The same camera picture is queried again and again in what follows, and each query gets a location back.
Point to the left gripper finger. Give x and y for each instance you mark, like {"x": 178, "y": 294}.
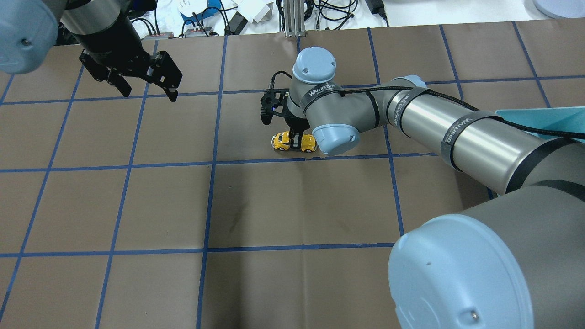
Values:
{"x": 120, "y": 83}
{"x": 172, "y": 94}

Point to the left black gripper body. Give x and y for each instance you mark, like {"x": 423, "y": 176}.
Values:
{"x": 111, "y": 47}

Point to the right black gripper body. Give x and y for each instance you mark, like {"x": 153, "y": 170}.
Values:
{"x": 294, "y": 122}

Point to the yellow beetle toy car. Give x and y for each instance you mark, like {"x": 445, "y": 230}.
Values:
{"x": 288, "y": 141}

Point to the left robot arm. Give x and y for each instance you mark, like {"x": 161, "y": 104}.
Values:
{"x": 29, "y": 28}

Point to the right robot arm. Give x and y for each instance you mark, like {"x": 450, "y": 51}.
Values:
{"x": 514, "y": 258}

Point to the blue white cardboard box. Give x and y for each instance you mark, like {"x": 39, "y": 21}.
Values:
{"x": 198, "y": 10}

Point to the black power adapter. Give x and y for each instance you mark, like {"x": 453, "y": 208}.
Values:
{"x": 236, "y": 24}

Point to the brown paper table mat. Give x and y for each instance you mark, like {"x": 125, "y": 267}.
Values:
{"x": 140, "y": 213}

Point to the teal plastic bin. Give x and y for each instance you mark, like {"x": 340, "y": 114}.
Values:
{"x": 537, "y": 120}

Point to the light blue plate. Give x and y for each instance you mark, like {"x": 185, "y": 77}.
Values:
{"x": 559, "y": 9}

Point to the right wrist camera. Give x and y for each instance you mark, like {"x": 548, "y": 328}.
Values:
{"x": 274, "y": 102}

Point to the aluminium frame post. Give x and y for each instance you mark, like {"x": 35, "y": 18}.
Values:
{"x": 292, "y": 17}

